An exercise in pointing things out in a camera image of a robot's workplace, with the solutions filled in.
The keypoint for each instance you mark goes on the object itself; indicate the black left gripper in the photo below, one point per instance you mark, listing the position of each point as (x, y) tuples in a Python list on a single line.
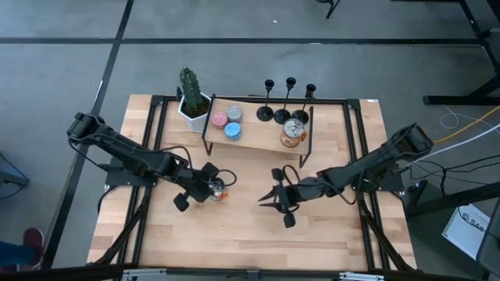
[(197, 185)]

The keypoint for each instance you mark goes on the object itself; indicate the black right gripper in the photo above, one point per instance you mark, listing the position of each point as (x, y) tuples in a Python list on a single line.
[(297, 193)]

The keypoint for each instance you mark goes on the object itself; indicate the tin can orange label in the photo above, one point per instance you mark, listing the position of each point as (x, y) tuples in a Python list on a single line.
[(218, 190), (293, 132)]

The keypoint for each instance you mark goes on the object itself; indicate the blue glitter candle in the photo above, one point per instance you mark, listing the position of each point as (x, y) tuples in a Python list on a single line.
[(232, 130)]

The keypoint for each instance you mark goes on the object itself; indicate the wooden shelf riser black legs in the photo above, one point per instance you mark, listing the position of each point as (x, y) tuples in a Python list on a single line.
[(258, 134)]

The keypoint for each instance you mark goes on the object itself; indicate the pink glitter candle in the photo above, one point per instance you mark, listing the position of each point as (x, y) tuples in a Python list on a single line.
[(219, 119)]

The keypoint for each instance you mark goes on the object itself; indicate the grey glitter candle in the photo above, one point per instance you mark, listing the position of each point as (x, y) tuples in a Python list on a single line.
[(234, 114)]

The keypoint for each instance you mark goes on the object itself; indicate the black metal candlestick holder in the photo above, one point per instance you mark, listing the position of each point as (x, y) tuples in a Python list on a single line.
[(265, 114), (282, 116), (300, 115)]

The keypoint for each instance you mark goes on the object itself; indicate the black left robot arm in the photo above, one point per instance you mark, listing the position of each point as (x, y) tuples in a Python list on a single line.
[(129, 154)]

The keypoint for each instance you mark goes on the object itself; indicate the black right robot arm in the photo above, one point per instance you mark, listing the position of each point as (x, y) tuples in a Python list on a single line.
[(371, 168)]

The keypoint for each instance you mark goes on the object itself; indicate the green cactus in white pot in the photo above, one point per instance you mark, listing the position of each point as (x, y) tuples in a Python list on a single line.
[(195, 119)]

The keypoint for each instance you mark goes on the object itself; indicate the black overhead crossbar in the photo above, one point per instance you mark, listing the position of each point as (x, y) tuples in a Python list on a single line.
[(250, 275)]

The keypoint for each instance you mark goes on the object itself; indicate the black floor stand beam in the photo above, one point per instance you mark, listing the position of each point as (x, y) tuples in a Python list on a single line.
[(449, 201)]

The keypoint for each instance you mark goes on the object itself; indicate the person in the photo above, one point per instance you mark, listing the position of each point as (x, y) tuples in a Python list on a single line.
[(33, 238)]

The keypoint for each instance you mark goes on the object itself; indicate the white printed cardboard box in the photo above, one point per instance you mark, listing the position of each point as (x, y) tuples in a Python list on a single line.
[(465, 234)]

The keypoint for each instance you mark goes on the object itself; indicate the black chair leg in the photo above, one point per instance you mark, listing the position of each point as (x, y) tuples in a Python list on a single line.
[(332, 8)]

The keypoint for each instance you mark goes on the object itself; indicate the grey chair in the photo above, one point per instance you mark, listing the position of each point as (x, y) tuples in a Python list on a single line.
[(490, 242)]

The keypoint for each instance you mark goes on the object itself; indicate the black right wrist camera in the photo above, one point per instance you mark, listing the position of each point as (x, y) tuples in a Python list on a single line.
[(289, 221)]

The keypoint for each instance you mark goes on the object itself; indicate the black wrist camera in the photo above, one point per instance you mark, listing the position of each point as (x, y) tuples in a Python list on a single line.
[(181, 202), (289, 221)]

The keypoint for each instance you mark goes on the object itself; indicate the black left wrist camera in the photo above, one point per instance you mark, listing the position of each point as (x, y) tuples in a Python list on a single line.
[(181, 202)]

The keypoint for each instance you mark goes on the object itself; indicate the black aluminium table frame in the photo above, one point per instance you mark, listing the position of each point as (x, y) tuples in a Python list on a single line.
[(332, 100)]

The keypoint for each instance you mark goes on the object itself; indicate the black desk leg frame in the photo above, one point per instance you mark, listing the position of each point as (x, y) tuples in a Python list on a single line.
[(461, 100)]

